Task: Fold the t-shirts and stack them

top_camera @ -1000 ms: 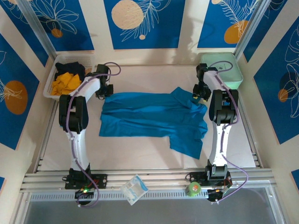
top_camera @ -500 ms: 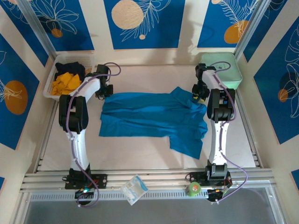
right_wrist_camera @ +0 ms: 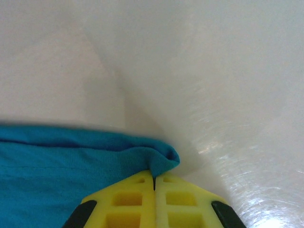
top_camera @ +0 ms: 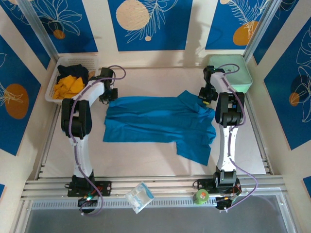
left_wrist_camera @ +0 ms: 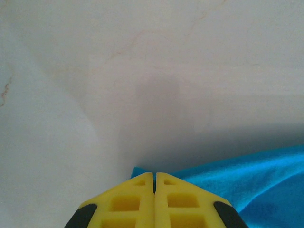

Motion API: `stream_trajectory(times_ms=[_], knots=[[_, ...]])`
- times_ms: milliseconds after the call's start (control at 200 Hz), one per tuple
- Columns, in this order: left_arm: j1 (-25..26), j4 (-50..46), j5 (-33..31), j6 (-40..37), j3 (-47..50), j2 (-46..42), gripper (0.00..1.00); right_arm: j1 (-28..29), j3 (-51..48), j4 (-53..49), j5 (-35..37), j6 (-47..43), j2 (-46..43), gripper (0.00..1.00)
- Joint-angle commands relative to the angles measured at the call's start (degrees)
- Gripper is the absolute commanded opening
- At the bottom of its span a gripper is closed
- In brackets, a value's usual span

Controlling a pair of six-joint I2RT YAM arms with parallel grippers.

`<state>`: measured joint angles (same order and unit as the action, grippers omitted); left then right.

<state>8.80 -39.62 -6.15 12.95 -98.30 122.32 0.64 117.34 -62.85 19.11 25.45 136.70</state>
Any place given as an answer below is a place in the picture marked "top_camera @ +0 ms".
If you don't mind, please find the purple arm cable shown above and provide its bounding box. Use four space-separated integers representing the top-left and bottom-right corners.
213 63 258 212
69 65 127 217

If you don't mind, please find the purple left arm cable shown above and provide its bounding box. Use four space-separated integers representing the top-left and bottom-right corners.
69 65 127 217

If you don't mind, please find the aluminium corner post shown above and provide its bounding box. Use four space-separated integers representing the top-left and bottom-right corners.
18 0 59 58
242 0 281 62

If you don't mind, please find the yellow t-shirt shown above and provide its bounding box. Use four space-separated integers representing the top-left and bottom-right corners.
52 75 86 100

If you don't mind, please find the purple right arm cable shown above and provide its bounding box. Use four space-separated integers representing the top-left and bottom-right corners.
213 63 258 212

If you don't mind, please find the mint green zip case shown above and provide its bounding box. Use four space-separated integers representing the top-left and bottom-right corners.
208 53 253 94

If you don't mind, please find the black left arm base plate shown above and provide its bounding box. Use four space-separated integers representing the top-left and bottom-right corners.
64 180 112 198

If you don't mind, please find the grey slotted cable duct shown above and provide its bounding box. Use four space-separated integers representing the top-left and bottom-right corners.
31 197 280 210

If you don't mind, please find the blue t-shirt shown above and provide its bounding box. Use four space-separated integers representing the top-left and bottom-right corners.
102 90 217 166

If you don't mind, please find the clear plastic bag blue print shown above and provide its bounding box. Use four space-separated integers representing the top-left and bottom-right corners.
124 181 156 214

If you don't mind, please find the aluminium rail frame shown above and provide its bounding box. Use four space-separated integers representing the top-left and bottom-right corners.
20 175 285 201

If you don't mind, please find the green tape roll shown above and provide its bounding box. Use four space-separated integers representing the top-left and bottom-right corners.
192 189 209 206

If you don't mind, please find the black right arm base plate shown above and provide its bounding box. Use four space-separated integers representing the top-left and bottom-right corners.
193 178 242 195

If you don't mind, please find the white plastic mesh basket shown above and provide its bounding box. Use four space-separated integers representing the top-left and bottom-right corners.
45 55 100 106

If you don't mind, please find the black controller board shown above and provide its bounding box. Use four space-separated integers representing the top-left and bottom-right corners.
77 196 98 208
215 194 238 212

